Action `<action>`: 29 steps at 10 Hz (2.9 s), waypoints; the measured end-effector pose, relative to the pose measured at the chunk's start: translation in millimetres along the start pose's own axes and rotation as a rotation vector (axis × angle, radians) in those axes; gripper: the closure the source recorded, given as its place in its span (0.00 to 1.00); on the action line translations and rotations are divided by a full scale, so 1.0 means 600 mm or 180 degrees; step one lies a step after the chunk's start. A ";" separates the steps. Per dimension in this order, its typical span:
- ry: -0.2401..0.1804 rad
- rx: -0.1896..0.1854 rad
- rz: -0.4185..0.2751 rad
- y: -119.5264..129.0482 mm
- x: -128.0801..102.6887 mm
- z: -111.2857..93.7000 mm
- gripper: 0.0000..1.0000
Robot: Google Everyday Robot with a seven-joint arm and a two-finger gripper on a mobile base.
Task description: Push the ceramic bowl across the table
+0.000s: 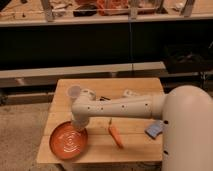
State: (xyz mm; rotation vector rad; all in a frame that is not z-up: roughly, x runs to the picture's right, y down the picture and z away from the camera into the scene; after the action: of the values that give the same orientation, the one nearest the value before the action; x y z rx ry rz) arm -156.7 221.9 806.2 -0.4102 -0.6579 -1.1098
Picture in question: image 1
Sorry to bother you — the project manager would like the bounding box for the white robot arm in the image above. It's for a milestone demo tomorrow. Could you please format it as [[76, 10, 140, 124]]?
[[71, 85, 213, 171]]

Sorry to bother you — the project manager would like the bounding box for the blue sponge block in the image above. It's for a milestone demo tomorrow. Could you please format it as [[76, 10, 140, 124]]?
[[145, 120, 163, 139]]

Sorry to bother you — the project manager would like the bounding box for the orange carrot toy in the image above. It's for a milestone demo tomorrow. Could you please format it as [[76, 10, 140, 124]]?
[[108, 121, 124, 149]]

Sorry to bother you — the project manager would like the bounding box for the black equipment case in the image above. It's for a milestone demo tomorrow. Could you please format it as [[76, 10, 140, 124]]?
[[163, 44, 213, 73]]

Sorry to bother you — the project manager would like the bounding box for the small wooden table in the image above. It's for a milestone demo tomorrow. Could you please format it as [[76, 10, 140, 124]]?
[[37, 78, 163, 165]]

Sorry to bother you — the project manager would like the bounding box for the small dark object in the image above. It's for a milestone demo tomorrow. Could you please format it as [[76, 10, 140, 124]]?
[[99, 96, 110, 101]]

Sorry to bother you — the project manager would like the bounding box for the orange ceramic bowl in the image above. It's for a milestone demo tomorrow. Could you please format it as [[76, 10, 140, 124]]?
[[49, 121, 88, 160]]

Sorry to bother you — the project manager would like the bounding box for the long shelf bench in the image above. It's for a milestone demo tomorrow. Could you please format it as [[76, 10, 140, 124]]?
[[0, 0, 213, 87]]

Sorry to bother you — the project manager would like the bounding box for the orange object on shelf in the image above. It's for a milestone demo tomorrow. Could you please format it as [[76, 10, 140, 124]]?
[[75, 0, 132, 16]]

